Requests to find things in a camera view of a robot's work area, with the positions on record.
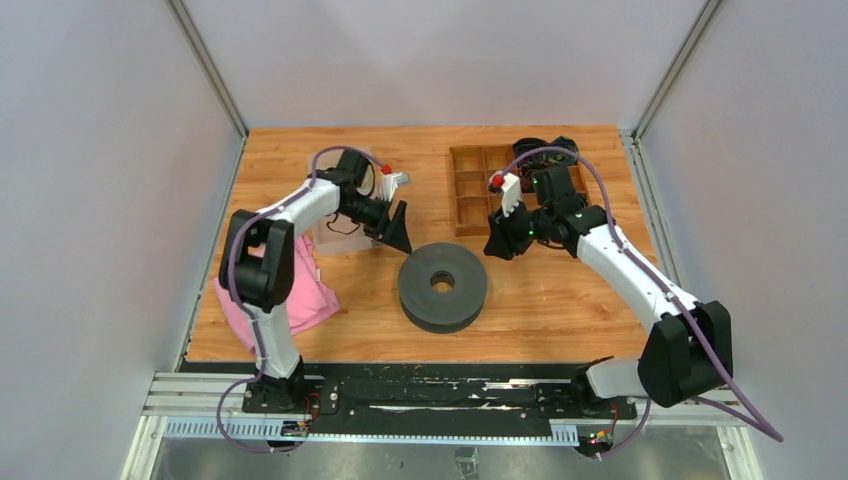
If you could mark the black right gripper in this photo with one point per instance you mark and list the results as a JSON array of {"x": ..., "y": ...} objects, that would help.
[{"x": 496, "y": 245}]

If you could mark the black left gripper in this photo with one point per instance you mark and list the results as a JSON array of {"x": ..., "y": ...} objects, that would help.
[{"x": 395, "y": 234}]

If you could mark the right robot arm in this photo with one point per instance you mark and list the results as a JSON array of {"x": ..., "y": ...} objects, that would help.
[{"x": 689, "y": 349}]

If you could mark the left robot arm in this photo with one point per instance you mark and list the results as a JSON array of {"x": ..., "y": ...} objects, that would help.
[{"x": 258, "y": 265}]

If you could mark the wooden compartment tray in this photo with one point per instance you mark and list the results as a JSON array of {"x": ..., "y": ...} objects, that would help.
[{"x": 470, "y": 168}]

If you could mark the clear plastic box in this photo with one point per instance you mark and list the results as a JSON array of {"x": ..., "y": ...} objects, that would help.
[{"x": 336, "y": 235}]

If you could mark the dark blue rolled tie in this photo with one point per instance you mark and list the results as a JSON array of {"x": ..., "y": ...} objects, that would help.
[{"x": 524, "y": 145}]

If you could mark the pink folded cloth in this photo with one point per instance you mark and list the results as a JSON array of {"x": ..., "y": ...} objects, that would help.
[{"x": 310, "y": 301}]

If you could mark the green yellow rolled tie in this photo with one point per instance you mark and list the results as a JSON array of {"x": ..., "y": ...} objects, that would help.
[{"x": 567, "y": 148}]

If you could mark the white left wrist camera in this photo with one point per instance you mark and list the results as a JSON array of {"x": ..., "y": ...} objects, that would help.
[{"x": 390, "y": 182}]

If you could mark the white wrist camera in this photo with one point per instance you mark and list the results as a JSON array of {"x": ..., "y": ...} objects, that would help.
[
  {"x": 508, "y": 187},
  {"x": 390, "y": 182}
]

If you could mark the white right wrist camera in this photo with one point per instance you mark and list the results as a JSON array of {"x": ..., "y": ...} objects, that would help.
[{"x": 508, "y": 187}]

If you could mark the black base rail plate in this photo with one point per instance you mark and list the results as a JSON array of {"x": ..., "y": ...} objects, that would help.
[{"x": 441, "y": 403}]

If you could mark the aluminium frame post right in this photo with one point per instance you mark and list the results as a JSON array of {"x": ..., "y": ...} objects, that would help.
[{"x": 633, "y": 141}]

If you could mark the aluminium frame post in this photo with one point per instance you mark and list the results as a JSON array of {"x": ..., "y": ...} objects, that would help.
[
  {"x": 633, "y": 141},
  {"x": 186, "y": 24}
]

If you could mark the aluminium frame post left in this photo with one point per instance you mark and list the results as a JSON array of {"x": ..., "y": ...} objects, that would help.
[{"x": 186, "y": 24}]

